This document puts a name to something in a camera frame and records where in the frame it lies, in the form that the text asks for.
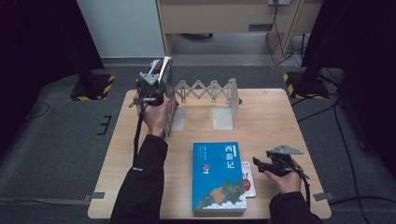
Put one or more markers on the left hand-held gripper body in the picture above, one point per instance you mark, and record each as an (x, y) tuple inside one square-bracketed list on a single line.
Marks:
[(150, 88)]

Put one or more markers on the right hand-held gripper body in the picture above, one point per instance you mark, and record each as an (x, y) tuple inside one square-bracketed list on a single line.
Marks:
[(281, 161)]

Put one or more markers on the large dark cover book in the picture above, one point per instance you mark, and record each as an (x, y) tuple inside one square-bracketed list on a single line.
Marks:
[(169, 93)]

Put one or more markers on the white caterpillar picture book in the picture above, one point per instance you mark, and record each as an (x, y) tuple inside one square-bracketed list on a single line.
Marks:
[(249, 183)]

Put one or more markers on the thick blue cover book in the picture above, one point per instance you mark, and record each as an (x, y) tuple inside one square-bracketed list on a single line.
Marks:
[(218, 177)]

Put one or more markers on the expandable grey metal book rack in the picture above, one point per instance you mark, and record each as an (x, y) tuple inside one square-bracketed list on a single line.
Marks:
[(222, 118)]

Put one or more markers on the person's right hand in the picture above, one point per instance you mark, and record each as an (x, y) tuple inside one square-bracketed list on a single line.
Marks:
[(288, 182)]

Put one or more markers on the person's left hand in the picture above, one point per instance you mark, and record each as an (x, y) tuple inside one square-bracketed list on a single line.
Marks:
[(157, 119)]

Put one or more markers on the grey tape piece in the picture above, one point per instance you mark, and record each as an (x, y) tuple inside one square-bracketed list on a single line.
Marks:
[(95, 196), (323, 196)]

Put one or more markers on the black stand base striped tape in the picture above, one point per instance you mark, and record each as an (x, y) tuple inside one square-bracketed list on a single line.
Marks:
[(93, 88), (306, 87)]

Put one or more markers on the black floor tape mark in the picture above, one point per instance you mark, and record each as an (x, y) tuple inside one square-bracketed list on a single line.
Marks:
[(106, 124)]

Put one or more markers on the white cabinet panel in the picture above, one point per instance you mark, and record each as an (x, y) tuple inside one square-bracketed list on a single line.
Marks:
[(121, 28)]

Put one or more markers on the light wooden desk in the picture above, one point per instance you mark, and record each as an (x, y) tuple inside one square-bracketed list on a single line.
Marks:
[(218, 15)]

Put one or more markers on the black curtain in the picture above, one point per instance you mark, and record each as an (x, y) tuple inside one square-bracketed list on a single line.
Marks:
[(37, 40), (358, 46)]

